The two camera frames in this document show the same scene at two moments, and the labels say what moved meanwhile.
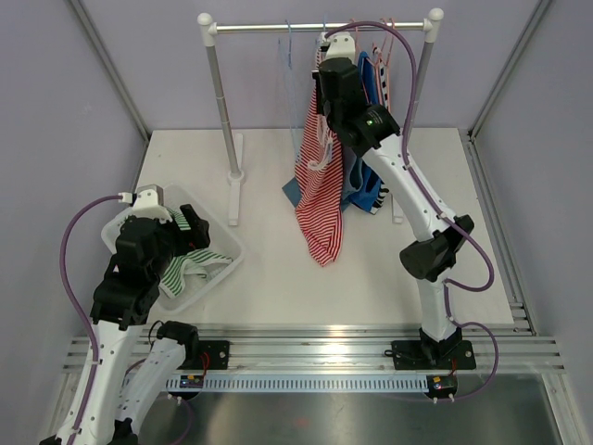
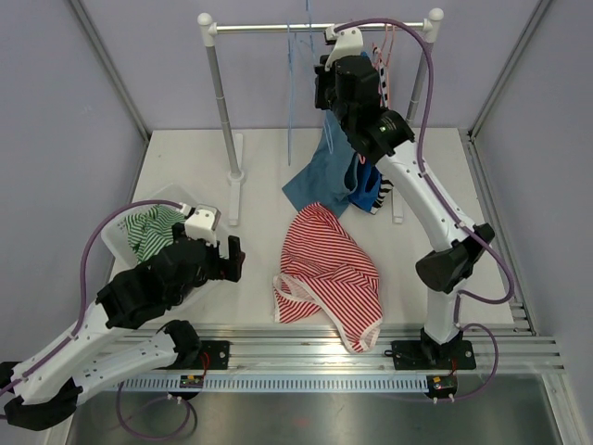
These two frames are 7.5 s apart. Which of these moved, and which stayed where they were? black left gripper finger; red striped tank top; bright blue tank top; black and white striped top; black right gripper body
Moved: red striped tank top; black left gripper finger
Stayed: bright blue tank top; black and white striped top; black right gripper body
